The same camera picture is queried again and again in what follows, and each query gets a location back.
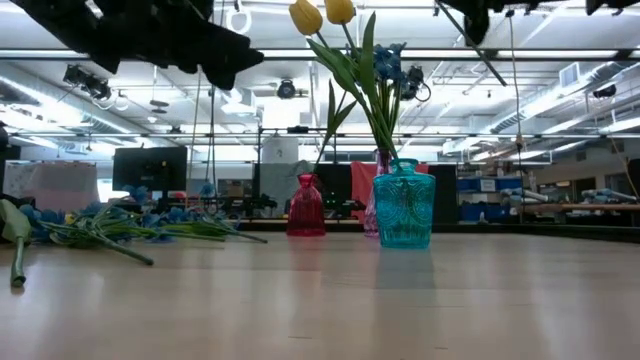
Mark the black background rig frame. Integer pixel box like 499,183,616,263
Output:
257,127,337,221

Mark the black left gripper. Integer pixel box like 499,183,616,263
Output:
84,0,265,91

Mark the yellow single tulip stem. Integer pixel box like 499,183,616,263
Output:
49,213,155,267

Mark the red glass vase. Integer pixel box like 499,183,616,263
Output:
286,172,326,237

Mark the hanging cable with yellow connector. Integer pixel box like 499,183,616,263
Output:
505,0,527,154

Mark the yellow double tulip stem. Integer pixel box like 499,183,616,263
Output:
288,0,401,162

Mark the black ceiling camera with cable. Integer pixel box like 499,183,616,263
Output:
399,64,432,104

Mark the black overhead light beam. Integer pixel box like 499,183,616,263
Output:
0,47,640,62

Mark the purple glass vase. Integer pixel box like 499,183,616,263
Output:
363,148,395,239

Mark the teal glass vase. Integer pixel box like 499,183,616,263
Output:
372,158,437,250

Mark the dark single tulip stem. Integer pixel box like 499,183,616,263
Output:
0,198,32,289

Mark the white hanging ring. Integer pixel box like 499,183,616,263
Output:
225,5,253,37

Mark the background wooden table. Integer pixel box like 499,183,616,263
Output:
519,202,640,214

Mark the round black ceiling camera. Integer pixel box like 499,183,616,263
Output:
276,78,298,100

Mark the blue storage bin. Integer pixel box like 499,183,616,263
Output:
457,177,524,194
459,202,501,224

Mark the black computer monitor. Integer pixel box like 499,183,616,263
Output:
112,146,188,214

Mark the blue flower bunch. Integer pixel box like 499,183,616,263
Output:
122,182,269,245
19,199,166,246
372,42,407,154

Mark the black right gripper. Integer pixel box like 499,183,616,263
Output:
439,0,539,46

